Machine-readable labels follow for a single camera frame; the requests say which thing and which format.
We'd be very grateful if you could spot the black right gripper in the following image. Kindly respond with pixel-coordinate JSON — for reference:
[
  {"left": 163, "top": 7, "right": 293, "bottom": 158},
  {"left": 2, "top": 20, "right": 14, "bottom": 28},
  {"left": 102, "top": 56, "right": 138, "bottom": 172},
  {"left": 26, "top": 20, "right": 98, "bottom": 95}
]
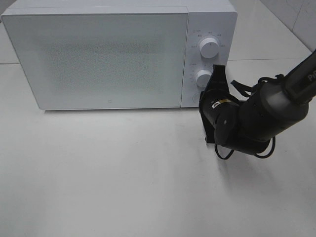
[{"left": 198, "top": 64, "right": 241, "bottom": 128}]

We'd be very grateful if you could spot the white timer knob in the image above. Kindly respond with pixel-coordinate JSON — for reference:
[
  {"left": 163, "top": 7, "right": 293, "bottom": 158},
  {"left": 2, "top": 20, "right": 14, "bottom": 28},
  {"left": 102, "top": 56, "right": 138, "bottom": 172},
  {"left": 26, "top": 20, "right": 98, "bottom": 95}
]
[{"left": 194, "top": 70, "right": 212, "bottom": 88}]

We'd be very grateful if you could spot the round white door button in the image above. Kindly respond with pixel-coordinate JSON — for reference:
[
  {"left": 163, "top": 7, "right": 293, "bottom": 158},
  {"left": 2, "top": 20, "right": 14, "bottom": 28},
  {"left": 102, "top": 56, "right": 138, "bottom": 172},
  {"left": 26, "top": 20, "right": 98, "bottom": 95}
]
[{"left": 193, "top": 93, "right": 200, "bottom": 104}]

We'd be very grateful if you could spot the white microwave door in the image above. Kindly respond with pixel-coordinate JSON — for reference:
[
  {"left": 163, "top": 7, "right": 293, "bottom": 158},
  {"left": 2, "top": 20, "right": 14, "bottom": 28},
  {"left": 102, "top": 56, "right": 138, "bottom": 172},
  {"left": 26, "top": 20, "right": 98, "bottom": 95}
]
[{"left": 2, "top": 14, "right": 187, "bottom": 110}]

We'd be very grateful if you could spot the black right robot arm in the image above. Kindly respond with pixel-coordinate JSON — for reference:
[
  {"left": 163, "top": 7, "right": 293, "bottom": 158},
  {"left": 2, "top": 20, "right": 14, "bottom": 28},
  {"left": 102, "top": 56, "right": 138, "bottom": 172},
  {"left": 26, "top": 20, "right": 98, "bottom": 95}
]
[{"left": 198, "top": 52, "right": 316, "bottom": 160}]

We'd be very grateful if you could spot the upper white power knob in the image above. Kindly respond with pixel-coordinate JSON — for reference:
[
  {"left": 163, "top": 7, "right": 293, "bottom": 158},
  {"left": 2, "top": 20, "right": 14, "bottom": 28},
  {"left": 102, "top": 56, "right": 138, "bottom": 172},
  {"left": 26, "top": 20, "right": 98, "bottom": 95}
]
[{"left": 198, "top": 36, "right": 220, "bottom": 59}]

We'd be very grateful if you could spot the white microwave oven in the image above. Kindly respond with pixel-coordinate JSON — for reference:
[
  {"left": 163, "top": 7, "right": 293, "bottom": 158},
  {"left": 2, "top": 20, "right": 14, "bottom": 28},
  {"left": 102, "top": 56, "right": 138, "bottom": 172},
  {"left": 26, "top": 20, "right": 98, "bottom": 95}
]
[{"left": 1, "top": 0, "right": 237, "bottom": 110}]

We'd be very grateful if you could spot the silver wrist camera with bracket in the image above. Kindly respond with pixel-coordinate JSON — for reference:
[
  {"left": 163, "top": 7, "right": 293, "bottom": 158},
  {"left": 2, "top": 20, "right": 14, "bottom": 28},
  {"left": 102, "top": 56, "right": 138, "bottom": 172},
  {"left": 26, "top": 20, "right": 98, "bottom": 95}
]
[{"left": 199, "top": 108, "right": 218, "bottom": 144}]

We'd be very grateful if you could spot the black camera cable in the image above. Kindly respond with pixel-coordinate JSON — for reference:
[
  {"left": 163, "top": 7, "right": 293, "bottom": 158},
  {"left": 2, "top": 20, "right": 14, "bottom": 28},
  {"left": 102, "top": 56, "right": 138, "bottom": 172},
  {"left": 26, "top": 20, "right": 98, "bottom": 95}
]
[{"left": 213, "top": 74, "right": 284, "bottom": 160}]

